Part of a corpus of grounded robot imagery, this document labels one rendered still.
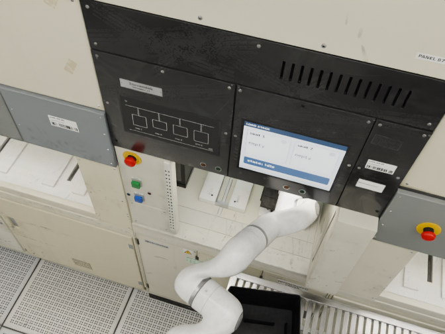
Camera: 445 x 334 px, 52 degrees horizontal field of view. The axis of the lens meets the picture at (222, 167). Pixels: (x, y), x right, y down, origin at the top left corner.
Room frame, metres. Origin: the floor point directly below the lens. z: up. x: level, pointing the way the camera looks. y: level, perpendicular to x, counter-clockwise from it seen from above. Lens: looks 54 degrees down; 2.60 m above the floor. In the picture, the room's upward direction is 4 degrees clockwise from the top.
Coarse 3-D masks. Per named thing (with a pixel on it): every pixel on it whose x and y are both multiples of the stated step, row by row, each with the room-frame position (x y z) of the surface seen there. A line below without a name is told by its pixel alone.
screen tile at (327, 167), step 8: (296, 144) 0.80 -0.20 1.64; (304, 144) 0.79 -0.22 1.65; (304, 152) 0.79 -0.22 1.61; (312, 152) 0.79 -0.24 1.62; (320, 152) 0.78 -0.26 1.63; (336, 152) 0.77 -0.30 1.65; (296, 160) 0.80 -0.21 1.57; (304, 160) 0.79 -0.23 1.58; (328, 160) 0.78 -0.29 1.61; (336, 160) 0.77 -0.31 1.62; (304, 168) 0.79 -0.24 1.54; (312, 168) 0.78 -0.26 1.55; (320, 168) 0.78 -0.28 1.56; (328, 168) 0.78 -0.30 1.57
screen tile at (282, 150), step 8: (248, 136) 0.83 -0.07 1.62; (256, 136) 0.82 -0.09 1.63; (264, 136) 0.82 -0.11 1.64; (272, 136) 0.81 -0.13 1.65; (272, 144) 0.81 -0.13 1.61; (280, 144) 0.81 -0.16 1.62; (288, 144) 0.80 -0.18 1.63; (248, 152) 0.83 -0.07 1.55; (256, 152) 0.82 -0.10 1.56; (264, 152) 0.82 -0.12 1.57; (272, 152) 0.81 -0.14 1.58; (280, 152) 0.81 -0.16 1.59; (272, 160) 0.81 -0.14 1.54; (280, 160) 0.81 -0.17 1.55
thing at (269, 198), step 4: (264, 188) 1.01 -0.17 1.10; (268, 188) 1.01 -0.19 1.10; (264, 192) 1.01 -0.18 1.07; (268, 192) 1.01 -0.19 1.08; (272, 192) 1.00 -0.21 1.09; (276, 192) 1.00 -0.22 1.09; (264, 196) 1.01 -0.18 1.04; (268, 196) 1.00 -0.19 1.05; (272, 196) 1.00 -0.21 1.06; (276, 196) 1.00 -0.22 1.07; (260, 200) 1.01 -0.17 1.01; (264, 200) 1.01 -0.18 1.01; (268, 200) 1.00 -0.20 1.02; (272, 200) 1.00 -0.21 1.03; (276, 200) 1.00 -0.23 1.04; (260, 204) 1.01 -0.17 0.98; (264, 204) 1.01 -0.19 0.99; (268, 204) 1.00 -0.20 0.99; (272, 204) 1.00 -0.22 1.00; (268, 208) 1.00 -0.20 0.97; (272, 208) 1.00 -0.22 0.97
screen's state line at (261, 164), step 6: (246, 156) 0.83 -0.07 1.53; (246, 162) 0.83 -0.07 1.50; (252, 162) 0.82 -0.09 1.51; (258, 162) 0.82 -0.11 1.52; (264, 162) 0.82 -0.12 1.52; (270, 168) 0.81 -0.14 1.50; (276, 168) 0.81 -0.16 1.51; (282, 168) 0.80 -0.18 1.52; (288, 168) 0.80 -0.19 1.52; (288, 174) 0.80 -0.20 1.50; (294, 174) 0.79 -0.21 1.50; (300, 174) 0.79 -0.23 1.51; (306, 174) 0.79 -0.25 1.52; (312, 174) 0.78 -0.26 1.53; (312, 180) 0.78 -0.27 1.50; (318, 180) 0.78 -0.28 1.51; (324, 180) 0.77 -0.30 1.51
